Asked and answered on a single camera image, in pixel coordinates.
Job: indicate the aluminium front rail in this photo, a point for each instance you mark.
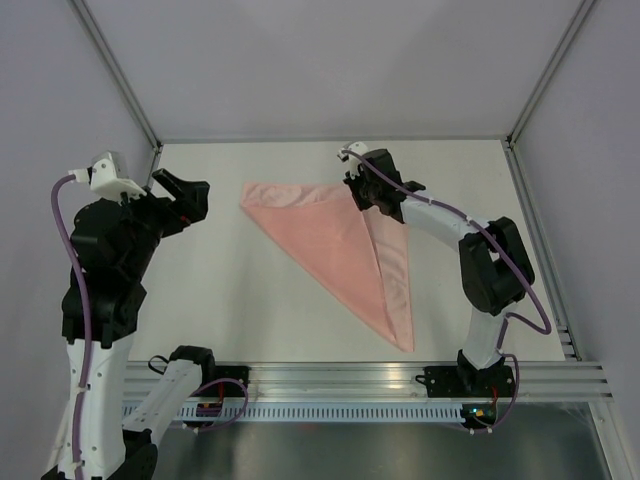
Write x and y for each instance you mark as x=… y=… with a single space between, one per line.
x=540 y=382

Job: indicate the aluminium right corner post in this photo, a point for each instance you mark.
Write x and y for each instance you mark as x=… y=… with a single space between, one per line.
x=572 y=30

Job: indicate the white slotted cable duct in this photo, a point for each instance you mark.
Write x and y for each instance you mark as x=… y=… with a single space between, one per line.
x=307 y=412

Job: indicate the aluminium left corner post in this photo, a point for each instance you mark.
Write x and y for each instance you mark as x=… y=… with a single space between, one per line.
x=100 y=43

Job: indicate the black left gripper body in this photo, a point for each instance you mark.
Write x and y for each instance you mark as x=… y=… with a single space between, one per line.
x=154 y=215

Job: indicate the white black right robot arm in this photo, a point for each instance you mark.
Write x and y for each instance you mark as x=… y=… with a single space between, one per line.
x=495 y=269

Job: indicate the pink cloth napkin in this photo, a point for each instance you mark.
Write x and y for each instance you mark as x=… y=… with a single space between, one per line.
x=360 y=257

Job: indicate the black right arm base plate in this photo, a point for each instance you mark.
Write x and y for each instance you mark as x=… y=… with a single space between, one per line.
x=466 y=383

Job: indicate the aluminium right side rail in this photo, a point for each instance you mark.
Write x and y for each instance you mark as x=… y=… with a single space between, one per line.
x=542 y=252

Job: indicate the aluminium corner post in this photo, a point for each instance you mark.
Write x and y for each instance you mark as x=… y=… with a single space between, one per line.
x=572 y=30
x=100 y=43

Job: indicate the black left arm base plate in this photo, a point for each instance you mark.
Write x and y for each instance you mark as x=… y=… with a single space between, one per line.
x=236 y=375

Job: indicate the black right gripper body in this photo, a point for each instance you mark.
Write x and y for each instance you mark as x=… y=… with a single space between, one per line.
x=363 y=192

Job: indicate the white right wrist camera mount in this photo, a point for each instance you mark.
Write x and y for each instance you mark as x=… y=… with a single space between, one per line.
x=351 y=155

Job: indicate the aluminium rail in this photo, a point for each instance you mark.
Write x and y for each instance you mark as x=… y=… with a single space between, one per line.
x=542 y=252
x=540 y=382

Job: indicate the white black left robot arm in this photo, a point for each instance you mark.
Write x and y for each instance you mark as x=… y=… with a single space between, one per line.
x=110 y=248

